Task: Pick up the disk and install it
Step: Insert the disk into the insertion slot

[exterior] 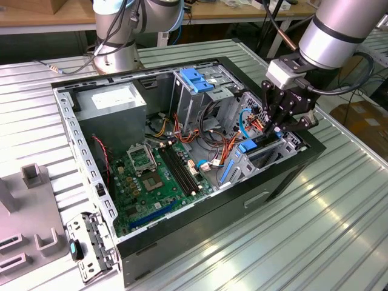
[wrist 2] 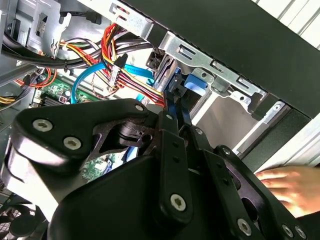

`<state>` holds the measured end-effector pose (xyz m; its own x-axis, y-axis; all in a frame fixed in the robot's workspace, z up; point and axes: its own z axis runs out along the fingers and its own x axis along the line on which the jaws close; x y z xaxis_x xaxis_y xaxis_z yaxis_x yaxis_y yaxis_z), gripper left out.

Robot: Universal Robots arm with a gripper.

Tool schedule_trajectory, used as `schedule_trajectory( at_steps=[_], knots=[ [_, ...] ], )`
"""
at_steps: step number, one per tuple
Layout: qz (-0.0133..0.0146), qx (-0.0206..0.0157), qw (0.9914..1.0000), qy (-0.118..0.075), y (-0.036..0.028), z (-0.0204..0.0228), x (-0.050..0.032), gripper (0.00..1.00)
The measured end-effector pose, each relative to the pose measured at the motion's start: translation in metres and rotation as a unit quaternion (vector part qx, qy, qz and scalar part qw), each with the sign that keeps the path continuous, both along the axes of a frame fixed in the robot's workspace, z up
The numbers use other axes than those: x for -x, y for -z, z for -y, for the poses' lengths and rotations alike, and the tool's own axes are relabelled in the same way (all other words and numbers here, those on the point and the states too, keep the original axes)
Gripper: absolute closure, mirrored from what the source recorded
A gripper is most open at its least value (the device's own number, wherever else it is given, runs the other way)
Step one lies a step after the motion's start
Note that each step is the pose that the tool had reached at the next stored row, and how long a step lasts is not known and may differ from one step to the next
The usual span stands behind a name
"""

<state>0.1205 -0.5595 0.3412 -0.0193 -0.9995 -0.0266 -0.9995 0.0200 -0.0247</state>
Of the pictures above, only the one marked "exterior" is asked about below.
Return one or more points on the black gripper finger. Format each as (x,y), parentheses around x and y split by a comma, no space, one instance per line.
(266,94)
(304,123)

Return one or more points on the hard disk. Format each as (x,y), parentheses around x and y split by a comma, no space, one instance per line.
(247,147)

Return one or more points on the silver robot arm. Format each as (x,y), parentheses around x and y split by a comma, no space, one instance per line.
(339,30)

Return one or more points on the metal disk bay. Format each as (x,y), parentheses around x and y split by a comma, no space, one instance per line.
(291,145)

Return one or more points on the flat brown cardboard box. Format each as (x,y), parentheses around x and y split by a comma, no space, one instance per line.
(363,124)

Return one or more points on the blue plastic drive latch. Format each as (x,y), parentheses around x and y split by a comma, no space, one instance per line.
(194,80)

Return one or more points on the grey optical drive cage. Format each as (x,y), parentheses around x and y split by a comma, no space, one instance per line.
(186,106)

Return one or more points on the metal slat side table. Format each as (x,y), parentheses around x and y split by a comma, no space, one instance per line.
(380,48)

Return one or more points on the black RAM slot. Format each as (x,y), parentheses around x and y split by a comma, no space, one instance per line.
(185,167)
(173,171)
(181,168)
(177,170)

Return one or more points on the black open PC case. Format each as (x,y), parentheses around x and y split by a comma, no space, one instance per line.
(212,230)

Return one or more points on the CPU socket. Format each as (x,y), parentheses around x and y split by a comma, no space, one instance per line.
(151,181)

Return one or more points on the green motherboard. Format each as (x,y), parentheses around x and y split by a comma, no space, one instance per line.
(163,200)

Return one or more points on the grey power supply unit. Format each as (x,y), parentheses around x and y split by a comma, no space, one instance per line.
(112,127)

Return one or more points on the blue expansion slot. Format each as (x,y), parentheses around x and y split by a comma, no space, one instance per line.
(151,216)

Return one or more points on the small black case clip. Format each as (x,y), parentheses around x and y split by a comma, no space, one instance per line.
(99,190)

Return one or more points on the black latch with blue tab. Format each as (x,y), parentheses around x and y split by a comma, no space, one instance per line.
(72,248)

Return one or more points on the grey parts rack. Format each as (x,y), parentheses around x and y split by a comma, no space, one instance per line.
(33,209)

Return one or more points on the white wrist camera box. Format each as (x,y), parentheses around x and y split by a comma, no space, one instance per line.
(280,75)

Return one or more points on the metal card retention bracket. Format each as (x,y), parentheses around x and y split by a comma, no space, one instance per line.
(77,226)

